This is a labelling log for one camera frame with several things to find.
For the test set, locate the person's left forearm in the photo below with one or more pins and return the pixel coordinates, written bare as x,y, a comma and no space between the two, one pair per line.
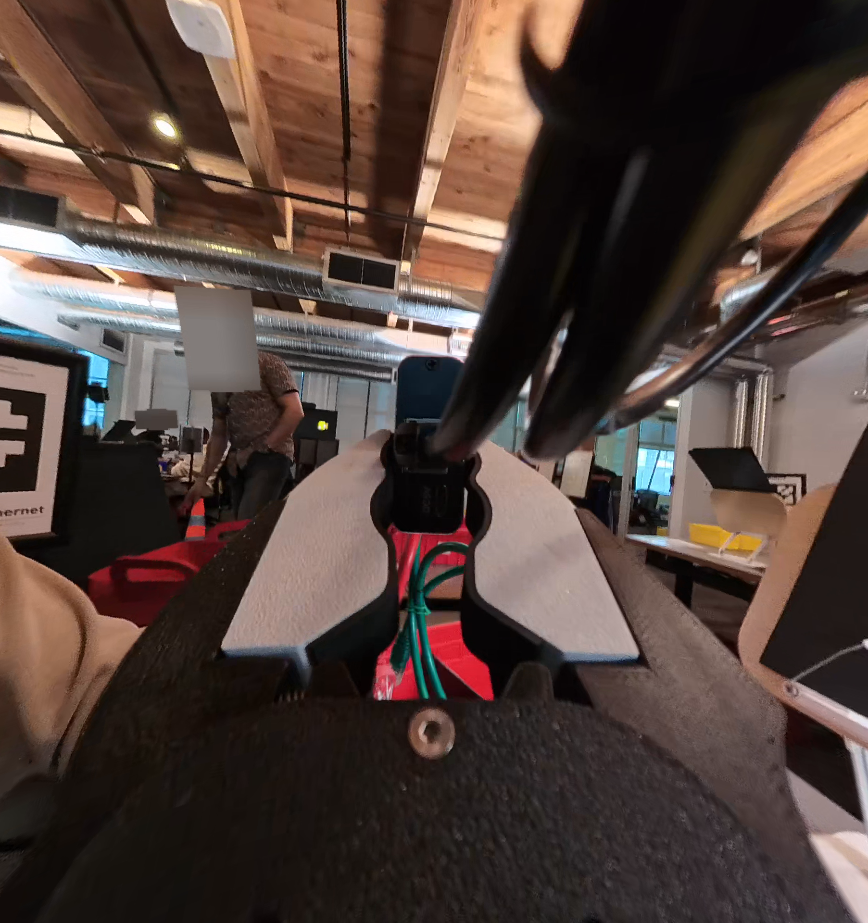
30,649

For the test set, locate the orange traffic cone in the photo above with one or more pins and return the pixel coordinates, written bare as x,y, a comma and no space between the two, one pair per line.
196,526

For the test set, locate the black and tan reflector panel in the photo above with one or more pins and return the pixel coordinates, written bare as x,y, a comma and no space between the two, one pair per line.
729,469

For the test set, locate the silver ventilation duct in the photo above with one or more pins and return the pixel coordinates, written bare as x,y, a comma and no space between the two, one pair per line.
116,317
188,256

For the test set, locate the white air vent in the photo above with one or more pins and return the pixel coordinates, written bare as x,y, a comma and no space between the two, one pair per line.
361,270

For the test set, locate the red plastic bin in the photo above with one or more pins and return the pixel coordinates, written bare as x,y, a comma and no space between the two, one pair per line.
462,663

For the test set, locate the red tote basket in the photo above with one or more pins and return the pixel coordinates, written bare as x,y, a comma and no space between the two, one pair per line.
152,577

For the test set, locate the black wood-edged panel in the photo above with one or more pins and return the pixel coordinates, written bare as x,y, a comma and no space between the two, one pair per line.
838,577

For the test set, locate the round ceiling light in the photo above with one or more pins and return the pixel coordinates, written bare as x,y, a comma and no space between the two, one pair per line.
165,128

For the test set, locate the small yellow bin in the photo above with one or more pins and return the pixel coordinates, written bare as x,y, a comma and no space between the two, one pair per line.
708,535

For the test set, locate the black ethernet adapter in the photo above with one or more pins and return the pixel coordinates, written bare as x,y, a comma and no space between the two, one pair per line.
426,497

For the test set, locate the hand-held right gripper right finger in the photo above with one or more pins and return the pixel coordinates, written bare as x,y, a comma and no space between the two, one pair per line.
542,570

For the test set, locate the black partition board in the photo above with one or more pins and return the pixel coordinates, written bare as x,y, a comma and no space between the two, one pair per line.
116,497

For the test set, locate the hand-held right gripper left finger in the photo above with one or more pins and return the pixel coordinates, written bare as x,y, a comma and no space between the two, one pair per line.
318,555

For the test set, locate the large framed marker sign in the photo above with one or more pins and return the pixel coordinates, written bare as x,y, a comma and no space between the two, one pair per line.
15,432

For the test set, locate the white ceiling access point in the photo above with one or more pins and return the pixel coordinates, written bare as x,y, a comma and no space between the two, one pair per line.
203,29

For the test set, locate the dark-legged work table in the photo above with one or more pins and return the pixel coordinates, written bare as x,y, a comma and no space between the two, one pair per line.
693,559

